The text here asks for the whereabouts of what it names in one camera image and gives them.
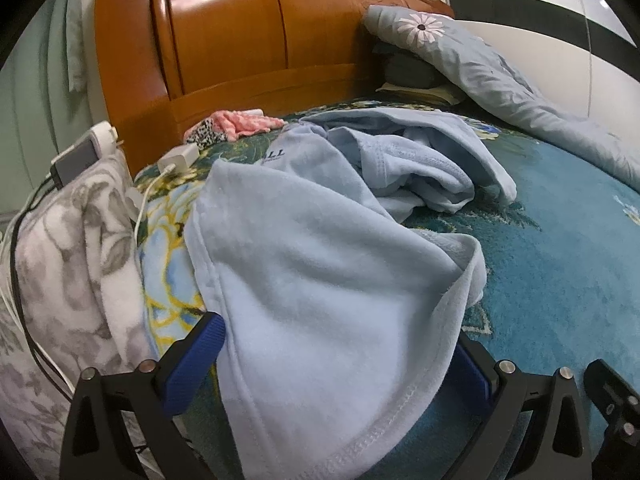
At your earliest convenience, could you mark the light blue shirt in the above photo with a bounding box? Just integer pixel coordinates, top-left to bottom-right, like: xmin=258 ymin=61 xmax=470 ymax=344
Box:
xmin=184 ymin=106 xmax=517 ymax=480

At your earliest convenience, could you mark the wooden headboard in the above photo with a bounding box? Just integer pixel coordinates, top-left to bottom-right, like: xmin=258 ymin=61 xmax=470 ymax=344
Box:
xmin=94 ymin=0 xmax=456 ymax=181

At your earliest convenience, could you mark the leopard print cloth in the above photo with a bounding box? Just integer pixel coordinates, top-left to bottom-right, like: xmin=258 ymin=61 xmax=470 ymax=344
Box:
xmin=184 ymin=117 xmax=228 ymax=151

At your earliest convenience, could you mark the white charging cable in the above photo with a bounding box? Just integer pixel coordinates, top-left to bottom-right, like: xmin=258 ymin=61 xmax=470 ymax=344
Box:
xmin=127 ymin=162 xmax=176 ymax=233

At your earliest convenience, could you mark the black cable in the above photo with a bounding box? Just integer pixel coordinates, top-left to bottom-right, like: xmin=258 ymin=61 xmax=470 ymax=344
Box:
xmin=10 ymin=175 xmax=76 ymax=401

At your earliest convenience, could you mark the white power bank device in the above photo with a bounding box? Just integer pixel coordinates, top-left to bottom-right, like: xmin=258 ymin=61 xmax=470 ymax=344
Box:
xmin=50 ymin=136 xmax=99 ymax=188

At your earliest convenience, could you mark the pale green curtain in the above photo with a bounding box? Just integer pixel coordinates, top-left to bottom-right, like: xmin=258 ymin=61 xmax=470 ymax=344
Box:
xmin=0 ymin=0 xmax=101 ymax=211

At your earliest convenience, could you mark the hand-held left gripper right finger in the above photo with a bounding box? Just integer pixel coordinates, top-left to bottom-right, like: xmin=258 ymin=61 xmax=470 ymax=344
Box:
xmin=440 ymin=332 xmax=594 ymax=480

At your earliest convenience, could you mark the cream cloth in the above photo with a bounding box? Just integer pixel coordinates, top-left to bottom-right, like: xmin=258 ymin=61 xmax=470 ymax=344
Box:
xmin=376 ymin=82 xmax=466 ymax=107

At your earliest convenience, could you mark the pink cloth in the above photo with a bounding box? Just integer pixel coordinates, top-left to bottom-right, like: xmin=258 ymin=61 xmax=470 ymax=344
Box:
xmin=212 ymin=109 xmax=286 ymax=141

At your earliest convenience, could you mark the grey floral white blanket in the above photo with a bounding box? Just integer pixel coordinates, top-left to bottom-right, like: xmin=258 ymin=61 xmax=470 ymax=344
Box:
xmin=0 ymin=152 xmax=166 ymax=466

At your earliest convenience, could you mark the pale blue floral duvet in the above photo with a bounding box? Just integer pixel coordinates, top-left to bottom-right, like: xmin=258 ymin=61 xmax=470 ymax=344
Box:
xmin=362 ymin=4 xmax=640 ymax=191

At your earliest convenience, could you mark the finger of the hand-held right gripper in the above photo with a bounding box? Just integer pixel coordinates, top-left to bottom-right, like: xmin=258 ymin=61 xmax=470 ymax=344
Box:
xmin=584 ymin=359 xmax=640 ymax=480

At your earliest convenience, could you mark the dark grey pillow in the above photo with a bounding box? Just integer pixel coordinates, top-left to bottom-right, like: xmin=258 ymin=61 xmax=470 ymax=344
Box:
xmin=372 ymin=42 xmax=441 ymax=88

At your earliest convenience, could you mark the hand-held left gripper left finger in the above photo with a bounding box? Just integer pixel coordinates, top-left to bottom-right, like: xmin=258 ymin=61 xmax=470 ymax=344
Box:
xmin=59 ymin=311 xmax=226 ymax=480

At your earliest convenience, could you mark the teal floral bed blanket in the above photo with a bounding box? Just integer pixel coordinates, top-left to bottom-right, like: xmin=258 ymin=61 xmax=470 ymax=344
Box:
xmin=132 ymin=95 xmax=640 ymax=480

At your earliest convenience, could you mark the white power adapter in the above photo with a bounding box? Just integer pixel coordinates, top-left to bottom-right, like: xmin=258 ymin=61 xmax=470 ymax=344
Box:
xmin=158 ymin=143 xmax=200 ymax=173

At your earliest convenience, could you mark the white charging device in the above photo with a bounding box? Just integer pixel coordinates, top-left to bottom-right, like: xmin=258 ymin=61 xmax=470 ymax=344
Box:
xmin=87 ymin=121 xmax=119 ymax=148

